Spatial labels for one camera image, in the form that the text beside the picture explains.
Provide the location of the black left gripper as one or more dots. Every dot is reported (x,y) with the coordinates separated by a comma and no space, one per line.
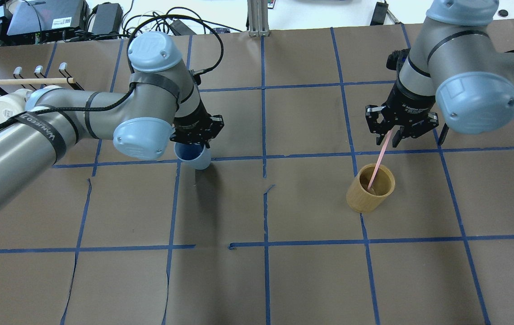
(193,121)

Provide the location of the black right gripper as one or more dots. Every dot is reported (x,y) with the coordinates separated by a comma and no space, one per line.
(408,101)

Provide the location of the light blue plastic cup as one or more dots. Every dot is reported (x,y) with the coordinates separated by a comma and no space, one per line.
(197,156)

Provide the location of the pink chopstick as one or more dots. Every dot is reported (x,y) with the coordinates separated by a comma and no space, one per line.
(384,146)

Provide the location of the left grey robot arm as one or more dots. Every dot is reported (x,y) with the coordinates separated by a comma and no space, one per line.
(162,104)

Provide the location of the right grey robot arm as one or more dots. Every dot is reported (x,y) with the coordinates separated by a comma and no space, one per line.
(453,64)

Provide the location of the bamboo cylinder holder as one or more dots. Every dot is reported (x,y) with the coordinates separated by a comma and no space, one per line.
(357,196)

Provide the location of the left white mug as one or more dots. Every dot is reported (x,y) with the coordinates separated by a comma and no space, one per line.
(13,103)

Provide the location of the black projector box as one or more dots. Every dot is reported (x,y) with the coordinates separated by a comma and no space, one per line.
(48,17)

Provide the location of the wooden rack dowel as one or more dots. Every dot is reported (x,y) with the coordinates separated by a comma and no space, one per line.
(34,81)

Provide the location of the aluminium frame post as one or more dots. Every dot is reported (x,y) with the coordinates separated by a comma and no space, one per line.
(258,18)

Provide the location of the black wire mug rack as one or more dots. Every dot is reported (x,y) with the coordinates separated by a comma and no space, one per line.
(38,73)

